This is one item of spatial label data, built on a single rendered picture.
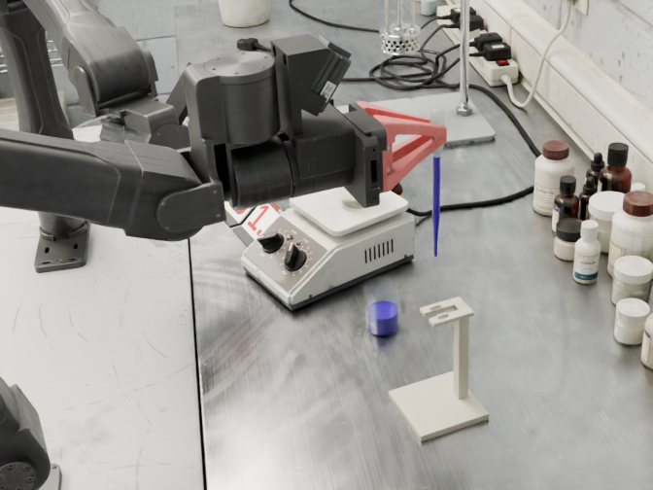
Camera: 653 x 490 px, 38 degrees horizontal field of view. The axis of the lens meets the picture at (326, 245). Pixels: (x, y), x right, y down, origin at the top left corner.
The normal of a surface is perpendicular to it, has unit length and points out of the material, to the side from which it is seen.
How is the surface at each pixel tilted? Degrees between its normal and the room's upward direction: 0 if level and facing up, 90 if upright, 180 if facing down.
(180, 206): 90
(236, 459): 0
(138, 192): 90
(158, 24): 90
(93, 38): 29
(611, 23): 90
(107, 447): 0
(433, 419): 0
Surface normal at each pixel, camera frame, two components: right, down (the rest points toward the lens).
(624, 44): -0.99, 0.13
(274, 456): -0.07, -0.85
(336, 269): 0.55, 0.40
